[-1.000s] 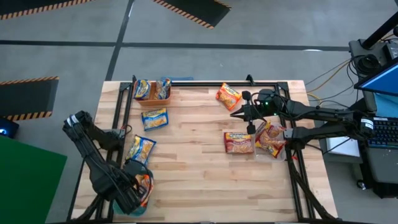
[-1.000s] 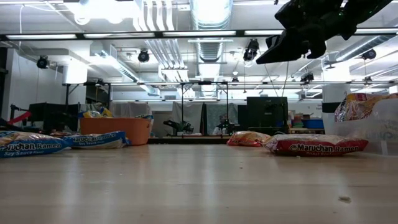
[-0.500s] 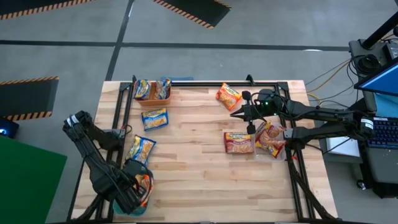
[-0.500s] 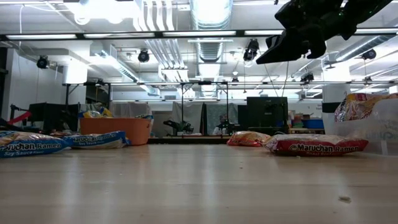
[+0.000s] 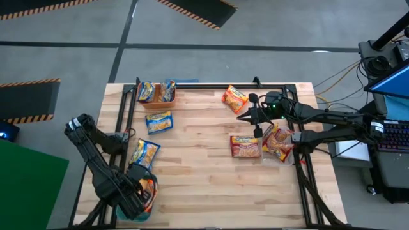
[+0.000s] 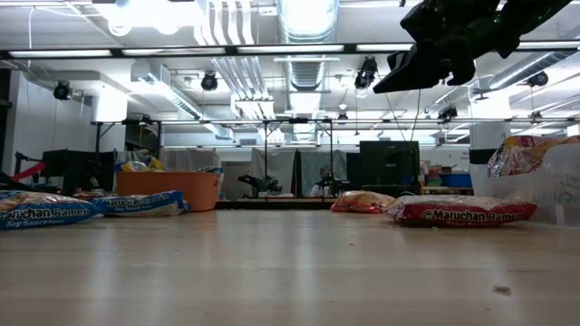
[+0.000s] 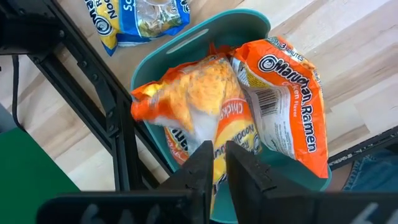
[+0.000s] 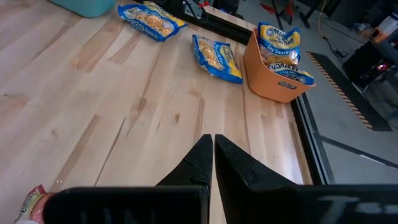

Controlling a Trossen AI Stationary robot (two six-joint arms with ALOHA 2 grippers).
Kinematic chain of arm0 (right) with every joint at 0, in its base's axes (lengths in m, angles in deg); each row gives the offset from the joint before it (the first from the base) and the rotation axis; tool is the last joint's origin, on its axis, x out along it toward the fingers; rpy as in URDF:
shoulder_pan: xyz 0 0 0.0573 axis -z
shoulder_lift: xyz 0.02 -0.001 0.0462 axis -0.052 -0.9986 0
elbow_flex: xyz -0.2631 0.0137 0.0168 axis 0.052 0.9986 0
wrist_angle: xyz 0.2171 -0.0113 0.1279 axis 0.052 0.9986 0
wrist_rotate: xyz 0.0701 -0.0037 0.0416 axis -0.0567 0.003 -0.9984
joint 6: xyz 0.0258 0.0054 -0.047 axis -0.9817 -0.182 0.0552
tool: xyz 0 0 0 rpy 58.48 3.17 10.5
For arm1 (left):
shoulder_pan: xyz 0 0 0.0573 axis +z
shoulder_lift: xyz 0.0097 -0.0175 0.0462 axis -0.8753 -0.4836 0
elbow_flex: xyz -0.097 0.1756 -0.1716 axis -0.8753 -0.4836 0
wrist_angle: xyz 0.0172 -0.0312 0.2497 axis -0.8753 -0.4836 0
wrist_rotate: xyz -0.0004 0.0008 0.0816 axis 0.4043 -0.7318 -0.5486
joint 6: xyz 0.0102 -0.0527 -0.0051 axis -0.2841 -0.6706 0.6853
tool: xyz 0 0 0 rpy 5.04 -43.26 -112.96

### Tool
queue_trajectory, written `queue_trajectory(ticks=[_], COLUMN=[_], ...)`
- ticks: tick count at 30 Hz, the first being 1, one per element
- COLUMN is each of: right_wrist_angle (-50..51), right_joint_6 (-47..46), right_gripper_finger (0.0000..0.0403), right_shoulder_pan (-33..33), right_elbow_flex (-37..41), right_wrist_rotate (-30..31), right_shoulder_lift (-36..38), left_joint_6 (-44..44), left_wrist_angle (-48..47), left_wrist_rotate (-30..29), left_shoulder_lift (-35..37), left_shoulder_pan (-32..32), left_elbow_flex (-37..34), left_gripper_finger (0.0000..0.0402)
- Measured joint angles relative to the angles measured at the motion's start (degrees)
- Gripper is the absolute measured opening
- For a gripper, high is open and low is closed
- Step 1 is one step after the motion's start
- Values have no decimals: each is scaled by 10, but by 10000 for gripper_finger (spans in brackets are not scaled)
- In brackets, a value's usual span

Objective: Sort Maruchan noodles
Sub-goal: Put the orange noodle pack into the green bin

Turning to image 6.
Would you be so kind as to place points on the slim silver ventilation duct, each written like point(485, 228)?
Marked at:
point(534, 68)

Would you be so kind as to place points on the blue storage crate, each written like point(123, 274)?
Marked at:
point(457, 180)

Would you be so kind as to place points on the black beam with light strips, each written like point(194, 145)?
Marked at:
point(115, 52)

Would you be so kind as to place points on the stacked coloured containers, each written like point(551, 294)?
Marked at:
point(434, 179)

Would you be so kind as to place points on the small black desktop robot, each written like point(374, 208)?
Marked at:
point(260, 183)

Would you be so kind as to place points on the white hanging cloth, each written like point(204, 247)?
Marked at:
point(272, 163)

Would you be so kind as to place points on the orange plastic bin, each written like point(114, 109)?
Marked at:
point(167, 190)

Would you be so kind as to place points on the black computer monitor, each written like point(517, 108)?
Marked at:
point(389, 163)

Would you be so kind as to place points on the red padded bar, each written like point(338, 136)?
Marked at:
point(29, 171)

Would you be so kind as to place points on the clear plastic bin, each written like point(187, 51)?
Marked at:
point(544, 204)

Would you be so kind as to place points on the black ceiling spotlight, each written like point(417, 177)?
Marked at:
point(209, 82)
point(538, 79)
point(366, 74)
point(62, 90)
point(448, 113)

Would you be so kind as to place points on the dark desk monitors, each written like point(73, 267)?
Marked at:
point(68, 169)

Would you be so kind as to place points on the black metal rack frame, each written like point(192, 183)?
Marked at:
point(136, 121)

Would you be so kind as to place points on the ribbed silver ventilation duct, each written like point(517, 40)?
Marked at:
point(308, 72)

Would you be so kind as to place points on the person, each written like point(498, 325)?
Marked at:
point(322, 181)

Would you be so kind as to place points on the dark hanging cloth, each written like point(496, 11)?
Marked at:
point(312, 160)

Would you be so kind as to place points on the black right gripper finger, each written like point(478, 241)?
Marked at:
point(417, 68)
point(462, 68)

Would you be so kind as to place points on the white pillar with black band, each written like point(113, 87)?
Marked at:
point(489, 136)

